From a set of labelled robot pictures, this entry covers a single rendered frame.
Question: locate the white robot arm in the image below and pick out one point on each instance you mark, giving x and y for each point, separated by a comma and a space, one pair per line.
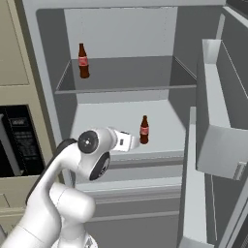
64, 180

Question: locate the grey fridge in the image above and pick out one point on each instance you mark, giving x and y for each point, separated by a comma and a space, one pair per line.
122, 97

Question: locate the grey fridge door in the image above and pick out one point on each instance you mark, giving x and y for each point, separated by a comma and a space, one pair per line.
219, 135

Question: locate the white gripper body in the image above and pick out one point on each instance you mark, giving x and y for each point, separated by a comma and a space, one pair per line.
134, 142

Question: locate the beige cupboard run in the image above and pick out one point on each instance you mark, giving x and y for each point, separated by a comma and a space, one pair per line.
16, 48

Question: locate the brown soda bottle red label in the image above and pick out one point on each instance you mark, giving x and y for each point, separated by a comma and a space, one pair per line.
84, 63
144, 131

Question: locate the black microwave oven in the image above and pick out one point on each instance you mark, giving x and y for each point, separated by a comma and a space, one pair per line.
19, 142

